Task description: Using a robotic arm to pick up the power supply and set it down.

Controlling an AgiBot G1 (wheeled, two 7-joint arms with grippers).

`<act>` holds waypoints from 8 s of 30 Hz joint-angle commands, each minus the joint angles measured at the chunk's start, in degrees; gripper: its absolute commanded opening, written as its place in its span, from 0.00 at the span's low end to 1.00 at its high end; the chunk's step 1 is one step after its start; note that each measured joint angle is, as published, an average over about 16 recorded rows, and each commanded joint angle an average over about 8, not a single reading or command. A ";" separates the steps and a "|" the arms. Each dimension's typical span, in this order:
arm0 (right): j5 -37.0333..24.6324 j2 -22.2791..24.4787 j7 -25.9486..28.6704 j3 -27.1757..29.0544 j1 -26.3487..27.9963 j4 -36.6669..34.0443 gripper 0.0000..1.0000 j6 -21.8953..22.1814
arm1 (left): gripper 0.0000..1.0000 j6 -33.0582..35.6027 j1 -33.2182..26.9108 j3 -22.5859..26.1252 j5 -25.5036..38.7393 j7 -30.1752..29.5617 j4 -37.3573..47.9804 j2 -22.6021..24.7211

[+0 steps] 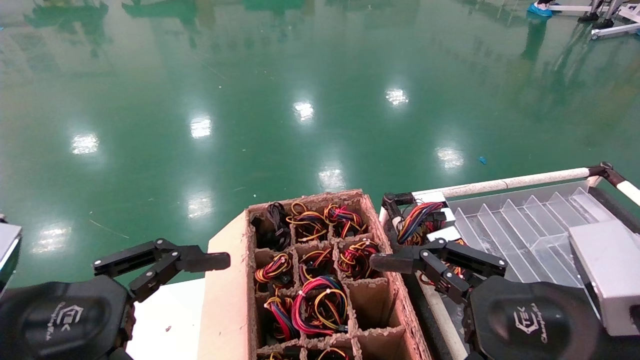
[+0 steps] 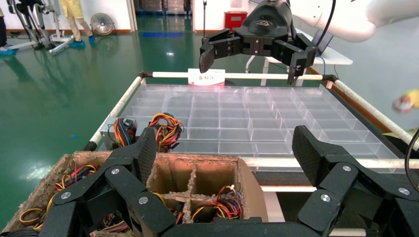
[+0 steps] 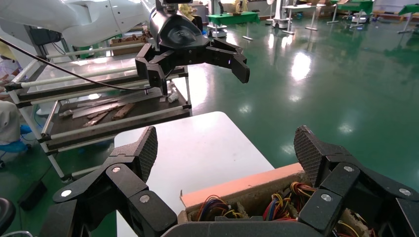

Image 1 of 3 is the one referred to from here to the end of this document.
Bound white metal stand frame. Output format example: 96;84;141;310
549;0;640;40

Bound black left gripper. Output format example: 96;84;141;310
0;275;136;360

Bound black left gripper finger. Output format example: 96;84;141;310
92;238;231;304

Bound power supply with black wires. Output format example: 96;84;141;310
251;202;292;251

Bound brown cardboard divider box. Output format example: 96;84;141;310
197;189;433;360

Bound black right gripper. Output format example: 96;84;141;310
369;237;616;360

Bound clear acrylic divider tray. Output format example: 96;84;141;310
446;181;618;301

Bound colourful wire harness bundles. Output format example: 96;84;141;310
263;295;302;342

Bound white table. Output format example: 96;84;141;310
125;277;207;360

